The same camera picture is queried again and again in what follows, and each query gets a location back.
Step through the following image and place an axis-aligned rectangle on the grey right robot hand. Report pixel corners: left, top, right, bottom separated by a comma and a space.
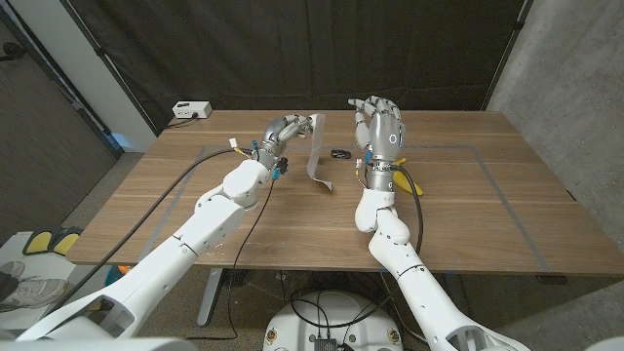
347, 96, 407, 165

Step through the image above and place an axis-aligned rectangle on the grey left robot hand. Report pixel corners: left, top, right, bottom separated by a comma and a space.
256, 114, 316, 170

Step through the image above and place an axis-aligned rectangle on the yellow new driver bumper sticker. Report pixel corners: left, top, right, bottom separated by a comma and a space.
305, 113, 334, 192

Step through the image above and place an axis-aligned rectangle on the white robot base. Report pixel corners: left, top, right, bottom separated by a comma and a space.
261, 291, 405, 351

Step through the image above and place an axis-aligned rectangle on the yellow toy banana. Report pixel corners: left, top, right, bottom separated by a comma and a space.
392, 157, 424, 198

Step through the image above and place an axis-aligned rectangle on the black backdrop curtain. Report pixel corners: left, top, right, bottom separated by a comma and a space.
60, 0, 530, 137

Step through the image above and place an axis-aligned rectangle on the white power outlet box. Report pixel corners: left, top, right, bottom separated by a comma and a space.
172, 100, 214, 120

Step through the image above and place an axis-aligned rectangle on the black backdrop stand pole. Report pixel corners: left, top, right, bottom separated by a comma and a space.
60, 0, 161, 137
481, 0, 533, 111

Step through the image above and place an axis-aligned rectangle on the grey table leg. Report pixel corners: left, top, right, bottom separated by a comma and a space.
197, 267, 224, 327
442, 272, 475, 336

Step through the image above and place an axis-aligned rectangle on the teal orange sneaker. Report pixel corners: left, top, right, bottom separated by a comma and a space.
104, 265, 133, 289

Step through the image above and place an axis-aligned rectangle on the yellow foot pedal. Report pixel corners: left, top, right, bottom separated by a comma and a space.
51, 226, 84, 257
22, 229, 54, 256

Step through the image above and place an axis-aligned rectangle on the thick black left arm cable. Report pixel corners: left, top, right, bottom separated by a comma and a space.
46, 147, 254, 313

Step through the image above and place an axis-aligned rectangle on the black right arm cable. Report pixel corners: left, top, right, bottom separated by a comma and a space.
392, 164, 424, 254

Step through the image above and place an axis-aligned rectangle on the black outlet box cable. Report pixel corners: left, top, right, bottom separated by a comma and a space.
165, 112, 200, 130

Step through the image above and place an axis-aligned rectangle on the black door handle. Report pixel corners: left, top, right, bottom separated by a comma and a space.
0, 42, 28, 62

